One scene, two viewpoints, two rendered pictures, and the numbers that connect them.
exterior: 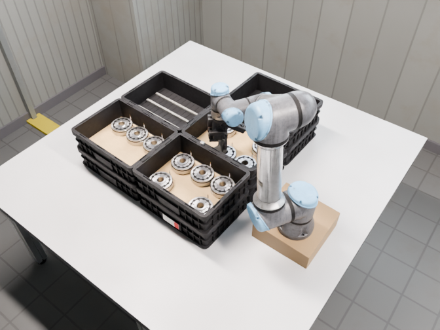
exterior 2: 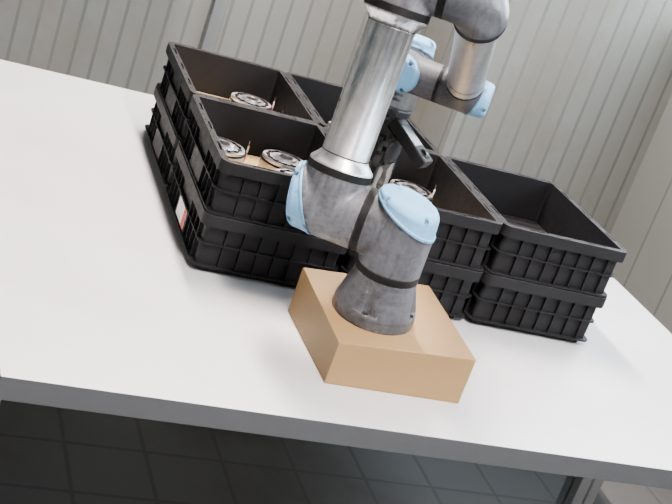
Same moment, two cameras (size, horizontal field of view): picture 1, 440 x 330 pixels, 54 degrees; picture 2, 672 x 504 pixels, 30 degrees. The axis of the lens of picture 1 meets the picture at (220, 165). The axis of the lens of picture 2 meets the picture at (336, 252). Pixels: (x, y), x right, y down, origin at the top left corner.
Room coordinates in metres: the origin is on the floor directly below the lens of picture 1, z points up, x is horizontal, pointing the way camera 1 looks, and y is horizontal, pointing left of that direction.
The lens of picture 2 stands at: (-0.84, -1.24, 1.64)
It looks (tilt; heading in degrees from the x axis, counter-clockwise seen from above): 20 degrees down; 29
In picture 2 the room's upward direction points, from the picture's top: 20 degrees clockwise
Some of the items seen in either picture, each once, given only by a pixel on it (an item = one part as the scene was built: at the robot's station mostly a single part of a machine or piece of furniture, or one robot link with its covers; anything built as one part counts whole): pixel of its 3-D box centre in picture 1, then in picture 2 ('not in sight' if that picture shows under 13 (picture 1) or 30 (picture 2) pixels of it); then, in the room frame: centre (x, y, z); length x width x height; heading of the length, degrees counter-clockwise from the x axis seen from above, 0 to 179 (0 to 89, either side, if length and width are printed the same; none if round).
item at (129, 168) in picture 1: (124, 131); (239, 85); (1.45, 0.43, 0.92); 0.40 x 0.30 x 0.02; 51
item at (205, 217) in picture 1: (191, 173); (274, 146); (1.20, 0.12, 0.92); 0.40 x 0.30 x 0.02; 51
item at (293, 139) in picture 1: (272, 109); (522, 227); (1.67, -0.26, 0.87); 0.40 x 0.30 x 0.11; 51
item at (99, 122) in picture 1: (126, 140); (233, 106); (1.45, 0.43, 0.87); 0.40 x 0.30 x 0.11; 51
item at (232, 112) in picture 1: (234, 110); (411, 73); (1.32, -0.06, 1.15); 0.11 x 0.11 x 0.08; 23
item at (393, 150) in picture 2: (218, 126); (383, 132); (1.41, 0.01, 0.99); 0.09 x 0.08 x 0.12; 97
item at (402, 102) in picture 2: (219, 112); (398, 98); (1.40, 0.00, 1.07); 0.08 x 0.08 x 0.05
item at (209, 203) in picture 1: (200, 206); not in sight; (1.07, 0.08, 0.86); 0.10 x 0.10 x 0.01
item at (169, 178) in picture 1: (160, 180); (222, 145); (1.21, 0.25, 0.86); 0.10 x 0.10 x 0.01
